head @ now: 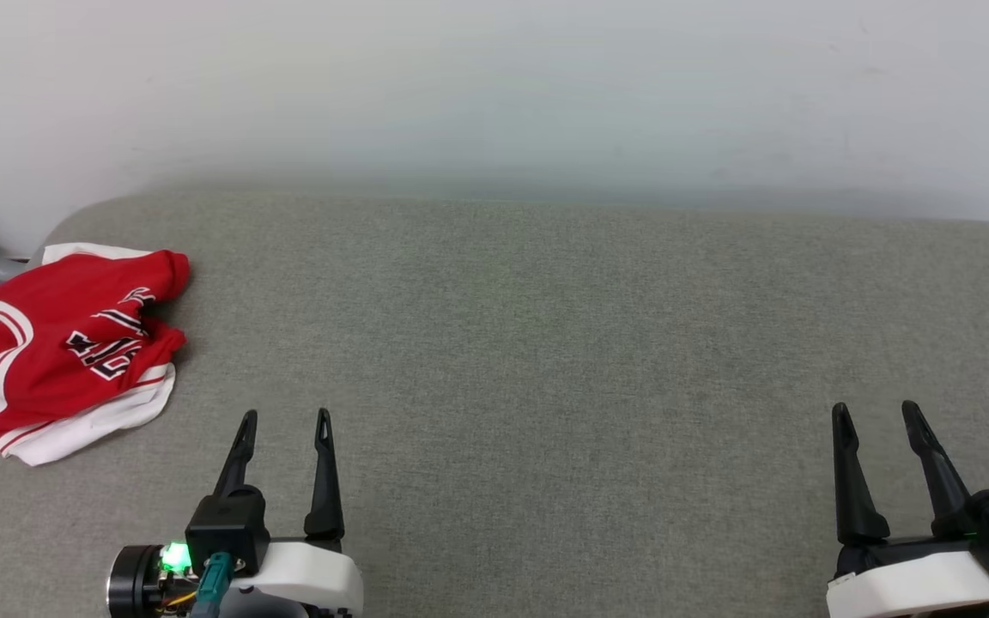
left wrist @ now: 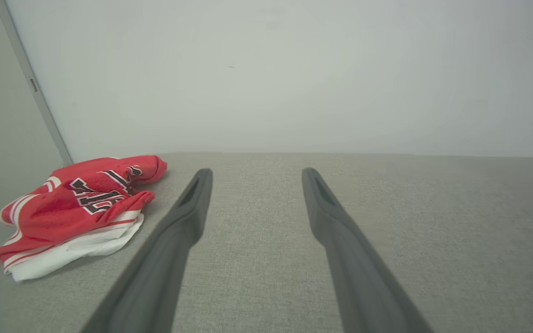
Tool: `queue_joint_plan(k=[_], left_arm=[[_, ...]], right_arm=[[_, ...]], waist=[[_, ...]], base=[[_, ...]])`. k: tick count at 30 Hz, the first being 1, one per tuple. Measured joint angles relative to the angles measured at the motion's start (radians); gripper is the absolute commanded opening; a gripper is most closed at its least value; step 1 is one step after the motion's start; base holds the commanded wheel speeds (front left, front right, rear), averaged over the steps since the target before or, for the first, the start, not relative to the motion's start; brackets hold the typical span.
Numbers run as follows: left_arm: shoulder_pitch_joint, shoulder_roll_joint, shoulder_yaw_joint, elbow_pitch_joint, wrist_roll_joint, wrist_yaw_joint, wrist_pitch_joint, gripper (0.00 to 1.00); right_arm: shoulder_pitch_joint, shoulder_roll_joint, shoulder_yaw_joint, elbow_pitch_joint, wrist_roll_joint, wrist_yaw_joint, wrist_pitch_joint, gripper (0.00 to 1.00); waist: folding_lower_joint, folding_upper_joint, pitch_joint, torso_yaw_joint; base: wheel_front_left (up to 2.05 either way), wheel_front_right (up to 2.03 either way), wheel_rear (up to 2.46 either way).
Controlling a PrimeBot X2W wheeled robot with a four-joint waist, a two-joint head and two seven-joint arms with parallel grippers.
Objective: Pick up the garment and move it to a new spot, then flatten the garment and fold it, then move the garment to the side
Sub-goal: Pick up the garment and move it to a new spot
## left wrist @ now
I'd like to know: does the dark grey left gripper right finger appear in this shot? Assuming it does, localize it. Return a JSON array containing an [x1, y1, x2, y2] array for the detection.
[[301, 167, 435, 333]]

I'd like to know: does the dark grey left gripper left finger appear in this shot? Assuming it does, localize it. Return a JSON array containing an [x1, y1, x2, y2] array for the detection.
[[79, 168, 213, 333]]

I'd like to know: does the red white basketball jersey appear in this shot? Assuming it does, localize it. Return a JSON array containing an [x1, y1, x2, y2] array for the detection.
[[0, 155, 168, 282]]

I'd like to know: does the grey metal wall strip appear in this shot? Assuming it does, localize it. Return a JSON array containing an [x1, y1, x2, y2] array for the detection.
[[0, 0, 74, 167]]

